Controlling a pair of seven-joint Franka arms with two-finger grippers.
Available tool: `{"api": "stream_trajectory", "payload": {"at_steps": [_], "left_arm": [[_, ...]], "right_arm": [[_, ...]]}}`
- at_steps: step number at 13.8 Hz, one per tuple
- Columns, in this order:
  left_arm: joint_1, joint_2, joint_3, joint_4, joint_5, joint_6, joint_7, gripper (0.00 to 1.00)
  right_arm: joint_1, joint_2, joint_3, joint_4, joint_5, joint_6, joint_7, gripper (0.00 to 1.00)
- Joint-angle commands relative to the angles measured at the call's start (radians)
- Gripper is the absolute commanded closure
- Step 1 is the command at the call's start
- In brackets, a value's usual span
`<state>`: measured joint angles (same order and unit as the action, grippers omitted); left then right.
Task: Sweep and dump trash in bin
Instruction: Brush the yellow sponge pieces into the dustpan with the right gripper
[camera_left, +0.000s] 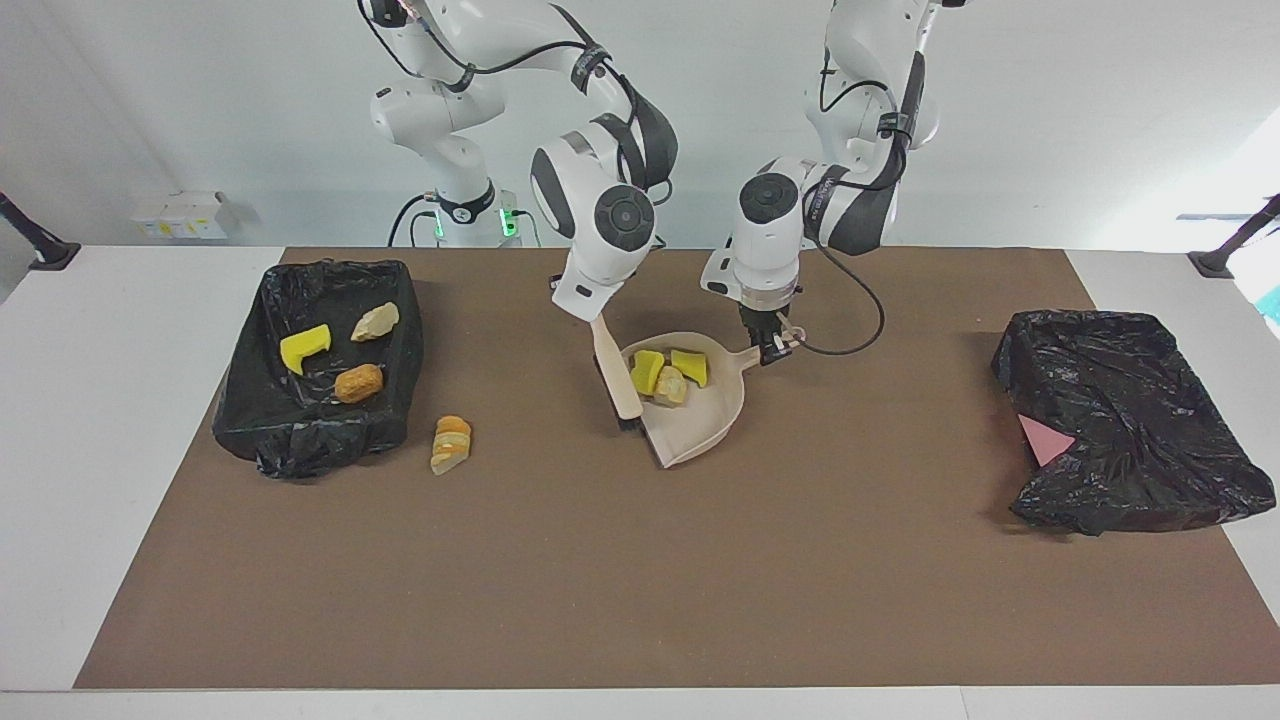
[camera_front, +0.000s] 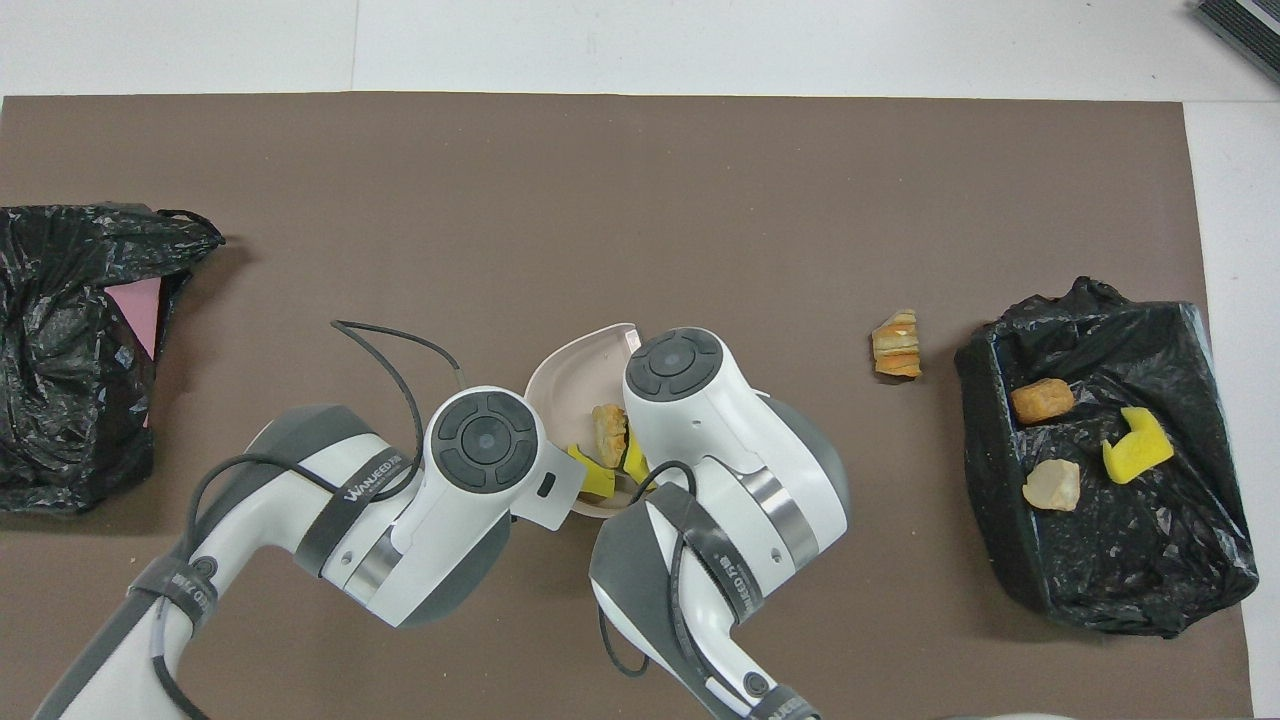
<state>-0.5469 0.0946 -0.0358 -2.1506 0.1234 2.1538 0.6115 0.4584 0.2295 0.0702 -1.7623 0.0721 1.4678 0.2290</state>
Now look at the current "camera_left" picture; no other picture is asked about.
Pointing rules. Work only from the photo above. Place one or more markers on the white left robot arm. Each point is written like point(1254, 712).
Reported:
point(765, 235)

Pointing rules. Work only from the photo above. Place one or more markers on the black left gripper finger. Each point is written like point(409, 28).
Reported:
point(768, 350)
point(787, 342)

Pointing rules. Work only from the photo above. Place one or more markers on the brown bread roll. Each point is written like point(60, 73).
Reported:
point(358, 385)

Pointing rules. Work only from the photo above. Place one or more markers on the pale bread chunk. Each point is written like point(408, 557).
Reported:
point(671, 387)

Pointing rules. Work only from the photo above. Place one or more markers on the striped orange bread piece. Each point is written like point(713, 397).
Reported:
point(451, 445)

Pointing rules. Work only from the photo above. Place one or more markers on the teal object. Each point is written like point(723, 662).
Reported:
point(1272, 305)

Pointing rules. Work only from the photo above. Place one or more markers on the pink bin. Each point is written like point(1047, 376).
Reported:
point(1045, 440)

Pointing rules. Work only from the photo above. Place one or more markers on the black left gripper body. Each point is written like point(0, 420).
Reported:
point(767, 315)

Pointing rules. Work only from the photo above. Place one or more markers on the tan croissant piece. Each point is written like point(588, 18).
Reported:
point(375, 322)

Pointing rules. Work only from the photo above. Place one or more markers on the small yellow sponge piece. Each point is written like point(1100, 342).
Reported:
point(691, 367)

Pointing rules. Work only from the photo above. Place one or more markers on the white wall boxes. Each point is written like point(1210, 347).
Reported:
point(185, 213)

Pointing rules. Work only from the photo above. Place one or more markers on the beige brush black bristles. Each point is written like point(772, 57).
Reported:
point(620, 380)

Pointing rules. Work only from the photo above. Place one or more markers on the brown table mat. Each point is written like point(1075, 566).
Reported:
point(640, 580)

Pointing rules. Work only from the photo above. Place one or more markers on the beige plastic dustpan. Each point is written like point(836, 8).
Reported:
point(700, 425)

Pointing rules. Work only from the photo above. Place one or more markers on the black stand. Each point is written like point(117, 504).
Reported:
point(45, 250)
point(1225, 255)

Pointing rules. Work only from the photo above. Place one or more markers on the notched yellow sponge piece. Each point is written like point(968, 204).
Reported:
point(303, 348)

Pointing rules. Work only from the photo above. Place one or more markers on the rounded yellow sponge piece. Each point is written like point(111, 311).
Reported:
point(647, 372)

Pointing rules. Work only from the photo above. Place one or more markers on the black trash bag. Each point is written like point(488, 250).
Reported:
point(1140, 440)

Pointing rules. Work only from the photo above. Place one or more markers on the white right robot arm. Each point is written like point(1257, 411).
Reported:
point(600, 240)

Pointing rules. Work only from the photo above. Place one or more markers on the black bag lined dark bin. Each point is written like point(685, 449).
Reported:
point(300, 430)

